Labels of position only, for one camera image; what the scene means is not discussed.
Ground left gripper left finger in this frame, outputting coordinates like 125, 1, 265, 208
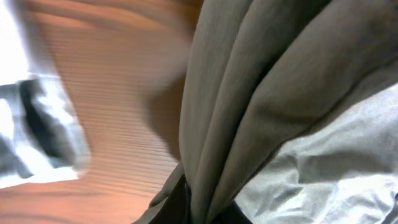
149, 174, 191, 224

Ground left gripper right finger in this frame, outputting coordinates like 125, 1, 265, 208
214, 201, 252, 224

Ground folded white printed t-shirt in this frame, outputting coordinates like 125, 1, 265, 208
1, 0, 90, 189

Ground khaki green shorts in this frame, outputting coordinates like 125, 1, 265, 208
139, 0, 397, 223

